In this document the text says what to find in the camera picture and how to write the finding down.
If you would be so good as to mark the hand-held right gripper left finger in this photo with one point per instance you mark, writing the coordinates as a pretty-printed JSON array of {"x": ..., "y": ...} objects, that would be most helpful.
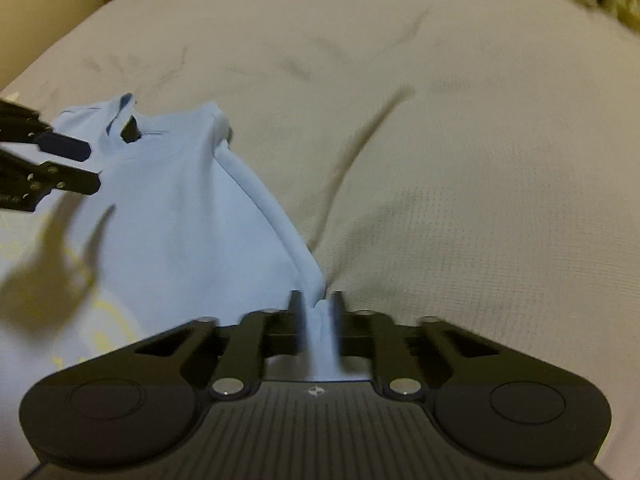
[{"x": 297, "y": 320}]

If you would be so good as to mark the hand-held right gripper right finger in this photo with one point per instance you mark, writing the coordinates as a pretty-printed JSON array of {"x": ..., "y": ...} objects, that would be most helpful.
[{"x": 336, "y": 320}]

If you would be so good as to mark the light blue sweatshirt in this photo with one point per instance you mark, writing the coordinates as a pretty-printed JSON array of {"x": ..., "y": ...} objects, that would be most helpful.
[{"x": 190, "y": 220}]

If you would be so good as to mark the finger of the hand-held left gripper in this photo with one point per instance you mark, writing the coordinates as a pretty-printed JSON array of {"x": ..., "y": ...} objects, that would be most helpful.
[
  {"x": 65, "y": 147},
  {"x": 70, "y": 180}
]

